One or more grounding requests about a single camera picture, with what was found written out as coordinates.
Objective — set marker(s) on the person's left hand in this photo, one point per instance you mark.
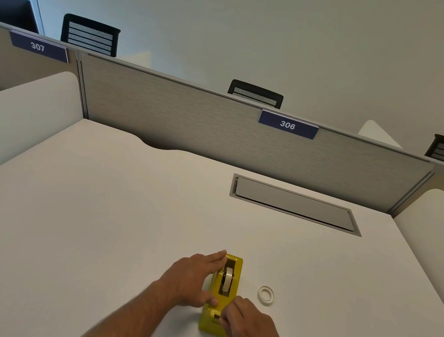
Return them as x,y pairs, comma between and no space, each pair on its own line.
185,280

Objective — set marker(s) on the person's right fingers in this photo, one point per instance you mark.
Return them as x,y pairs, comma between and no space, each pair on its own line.
232,313

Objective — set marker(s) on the person's left thumb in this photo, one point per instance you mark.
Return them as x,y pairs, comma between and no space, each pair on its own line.
206,298

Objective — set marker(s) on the yellow tape dispenser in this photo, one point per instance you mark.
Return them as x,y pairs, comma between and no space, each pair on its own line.
225,298

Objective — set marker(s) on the person's left forearm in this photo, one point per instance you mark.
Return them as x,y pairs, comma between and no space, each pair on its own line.
119,323

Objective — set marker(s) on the white tape roll in dispenser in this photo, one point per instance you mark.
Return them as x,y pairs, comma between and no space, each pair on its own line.
227,281

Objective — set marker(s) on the grey fabric desk partition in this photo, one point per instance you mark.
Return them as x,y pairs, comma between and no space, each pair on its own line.
248,136

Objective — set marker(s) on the blue desk number sign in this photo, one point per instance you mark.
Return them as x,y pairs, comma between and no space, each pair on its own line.
38,46
288,124

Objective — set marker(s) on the white curved side divider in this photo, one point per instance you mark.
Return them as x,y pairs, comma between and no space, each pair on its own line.
8,126
441,249
378,133

